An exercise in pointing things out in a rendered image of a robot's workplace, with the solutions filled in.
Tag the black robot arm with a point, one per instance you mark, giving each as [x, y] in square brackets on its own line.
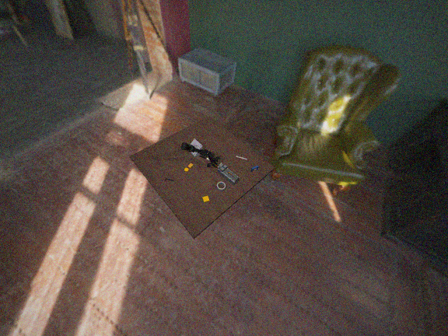
[191, 148]

